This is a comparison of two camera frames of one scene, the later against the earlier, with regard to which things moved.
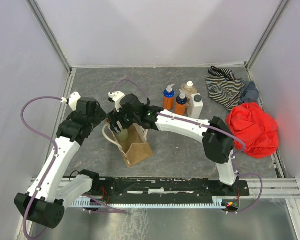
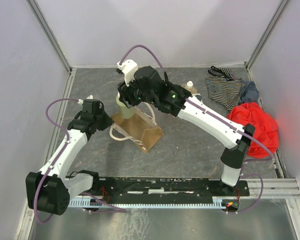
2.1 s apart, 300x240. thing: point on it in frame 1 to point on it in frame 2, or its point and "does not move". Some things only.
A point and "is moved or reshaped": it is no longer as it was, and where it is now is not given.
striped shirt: [227, 92] does not move
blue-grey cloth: [249, 93] does not move
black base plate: [163, 187] does not move
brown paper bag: [136, 149] is moved or reshaped
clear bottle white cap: [188, 89] does not move
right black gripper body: [117, 121] to [126, 93]
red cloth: [258, 129] does not move
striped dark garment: [222, 72] does not move
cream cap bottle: [123, 135] is moved or reshaped
